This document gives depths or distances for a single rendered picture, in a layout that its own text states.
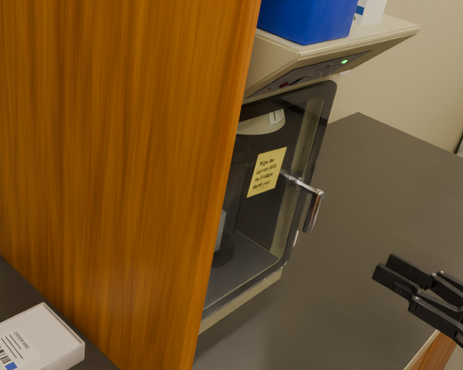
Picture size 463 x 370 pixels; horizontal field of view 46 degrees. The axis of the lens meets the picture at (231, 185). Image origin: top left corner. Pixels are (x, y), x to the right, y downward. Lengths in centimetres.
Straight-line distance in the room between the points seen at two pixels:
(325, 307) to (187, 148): 60
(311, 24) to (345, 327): 66
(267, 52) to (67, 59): 28
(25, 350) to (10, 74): 43
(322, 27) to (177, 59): 17
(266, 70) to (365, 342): 63
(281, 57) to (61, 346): 57
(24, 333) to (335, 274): 65
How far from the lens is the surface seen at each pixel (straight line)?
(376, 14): 81
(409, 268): 95
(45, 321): 97
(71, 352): 93
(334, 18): 66
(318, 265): 124
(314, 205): 97
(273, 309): 110
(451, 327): 87
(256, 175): 85
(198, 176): 63
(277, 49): 62
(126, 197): 75
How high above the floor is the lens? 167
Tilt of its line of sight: 30 degrees down
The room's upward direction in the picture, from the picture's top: 11 degrees clockwise
